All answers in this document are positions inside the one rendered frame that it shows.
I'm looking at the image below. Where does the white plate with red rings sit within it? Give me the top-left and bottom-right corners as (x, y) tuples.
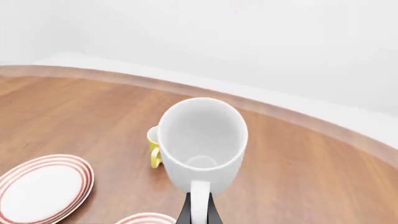
(0, 153), (95, 224)
(116, 211), (178, 224)

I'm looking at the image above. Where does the yellow and white mug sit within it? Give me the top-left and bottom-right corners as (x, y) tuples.
(147, 125), (163, 169)

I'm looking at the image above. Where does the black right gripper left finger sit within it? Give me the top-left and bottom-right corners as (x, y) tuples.
(175, 192), (193, 224)

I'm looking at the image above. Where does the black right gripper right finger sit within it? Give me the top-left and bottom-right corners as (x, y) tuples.
(205, 191), (223, 224)

